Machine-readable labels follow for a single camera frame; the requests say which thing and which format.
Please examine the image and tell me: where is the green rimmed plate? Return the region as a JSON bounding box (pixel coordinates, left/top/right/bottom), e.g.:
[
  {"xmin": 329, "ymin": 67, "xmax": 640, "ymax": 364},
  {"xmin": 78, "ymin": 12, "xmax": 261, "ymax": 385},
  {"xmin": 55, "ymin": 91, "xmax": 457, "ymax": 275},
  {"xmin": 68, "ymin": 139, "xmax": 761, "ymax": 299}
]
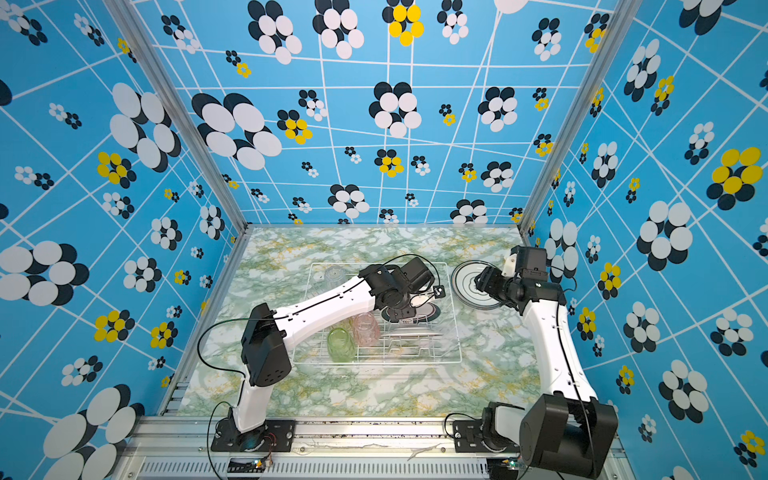
[{"xmin": 450, "ymin": 260, "xmax": 502, "ymax": 311}]

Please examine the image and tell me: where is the white wire dish rack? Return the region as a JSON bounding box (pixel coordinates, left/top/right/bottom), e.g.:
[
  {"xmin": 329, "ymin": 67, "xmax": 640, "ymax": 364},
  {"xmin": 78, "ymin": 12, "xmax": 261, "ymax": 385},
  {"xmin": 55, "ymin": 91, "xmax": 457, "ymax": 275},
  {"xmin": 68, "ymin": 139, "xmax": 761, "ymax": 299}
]
[{"xmin": 292, "ymin": 287, "xmax": 462, "ymax": 367}]

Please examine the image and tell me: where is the clear drinking glass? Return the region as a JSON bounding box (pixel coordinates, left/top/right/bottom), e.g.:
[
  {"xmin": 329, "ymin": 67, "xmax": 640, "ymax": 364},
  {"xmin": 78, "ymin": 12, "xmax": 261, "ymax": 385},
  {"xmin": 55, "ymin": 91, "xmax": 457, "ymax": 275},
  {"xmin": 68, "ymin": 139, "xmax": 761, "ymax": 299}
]
[{"xmin": 323, "ymin": 265, "xmax": 350, "ymax": 289}]

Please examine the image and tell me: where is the aluminium front rail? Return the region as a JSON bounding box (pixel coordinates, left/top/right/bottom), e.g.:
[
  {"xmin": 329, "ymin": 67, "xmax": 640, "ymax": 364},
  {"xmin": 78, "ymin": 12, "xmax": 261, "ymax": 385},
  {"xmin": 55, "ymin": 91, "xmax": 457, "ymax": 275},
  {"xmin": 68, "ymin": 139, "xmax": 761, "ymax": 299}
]
[{"xmin": 113, "ymin": 417, "xmax": 557, "ymax": 479}]

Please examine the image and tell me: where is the white plate in rack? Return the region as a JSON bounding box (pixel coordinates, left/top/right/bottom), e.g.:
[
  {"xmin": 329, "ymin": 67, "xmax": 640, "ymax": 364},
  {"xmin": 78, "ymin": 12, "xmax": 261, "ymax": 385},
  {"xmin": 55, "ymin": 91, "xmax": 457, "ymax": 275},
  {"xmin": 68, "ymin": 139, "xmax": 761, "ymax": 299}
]
[{"xmin": 381, "ymin": 302, "xmax": 441, "ymax": 324}]

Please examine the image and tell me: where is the green drinking glass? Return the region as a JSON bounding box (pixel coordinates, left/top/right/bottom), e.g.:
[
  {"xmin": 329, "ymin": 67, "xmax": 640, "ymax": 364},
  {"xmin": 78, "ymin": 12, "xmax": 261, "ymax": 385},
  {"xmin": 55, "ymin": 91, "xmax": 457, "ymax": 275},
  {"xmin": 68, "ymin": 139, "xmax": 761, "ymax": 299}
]
[{"xmin": 327, "ymin": 328, "xmax": 357, "ymax": 363}]

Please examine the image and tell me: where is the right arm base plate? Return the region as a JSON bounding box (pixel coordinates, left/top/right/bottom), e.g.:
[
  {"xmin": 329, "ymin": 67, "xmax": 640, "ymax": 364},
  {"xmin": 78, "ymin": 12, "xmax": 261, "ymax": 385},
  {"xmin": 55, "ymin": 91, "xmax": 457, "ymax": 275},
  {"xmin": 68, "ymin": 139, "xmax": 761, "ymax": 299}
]
[{"xmin": 447, "ymin": 418, "xmax": 521, "ymax": 455}]

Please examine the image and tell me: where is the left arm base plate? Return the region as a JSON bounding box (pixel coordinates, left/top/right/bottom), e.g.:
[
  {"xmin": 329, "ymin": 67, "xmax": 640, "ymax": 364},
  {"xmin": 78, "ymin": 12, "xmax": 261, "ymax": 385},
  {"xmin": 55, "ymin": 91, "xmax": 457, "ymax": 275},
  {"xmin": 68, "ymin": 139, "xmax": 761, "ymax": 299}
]
[{"xmin": 211, "ymin": 417, "xmax": 296, "ymax": 453}]

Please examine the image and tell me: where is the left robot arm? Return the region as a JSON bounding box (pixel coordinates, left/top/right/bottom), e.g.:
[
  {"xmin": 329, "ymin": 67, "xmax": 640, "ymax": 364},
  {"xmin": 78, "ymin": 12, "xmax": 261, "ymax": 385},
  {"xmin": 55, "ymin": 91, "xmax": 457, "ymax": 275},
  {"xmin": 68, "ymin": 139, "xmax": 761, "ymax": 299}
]
[{"xmin": 231, "ymin": 254, "xmax": 445, "ymax": 434}]

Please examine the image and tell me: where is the pink drinking glass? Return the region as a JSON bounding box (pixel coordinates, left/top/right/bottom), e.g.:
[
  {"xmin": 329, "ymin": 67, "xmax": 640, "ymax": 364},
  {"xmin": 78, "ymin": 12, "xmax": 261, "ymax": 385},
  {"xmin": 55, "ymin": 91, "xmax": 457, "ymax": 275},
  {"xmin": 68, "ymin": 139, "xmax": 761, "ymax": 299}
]
[{"xmin": 351, "ymin": 312, "xmax": 381, "ymax": 347}]

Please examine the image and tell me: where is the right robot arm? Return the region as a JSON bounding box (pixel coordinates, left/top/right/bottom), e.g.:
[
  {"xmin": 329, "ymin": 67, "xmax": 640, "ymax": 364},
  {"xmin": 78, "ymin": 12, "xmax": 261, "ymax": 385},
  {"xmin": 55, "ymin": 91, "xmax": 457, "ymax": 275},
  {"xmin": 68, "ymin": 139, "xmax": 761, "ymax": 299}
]
[{"xmin": 475, "ymin": 246, "xmax": 618, "ymax": 479}]

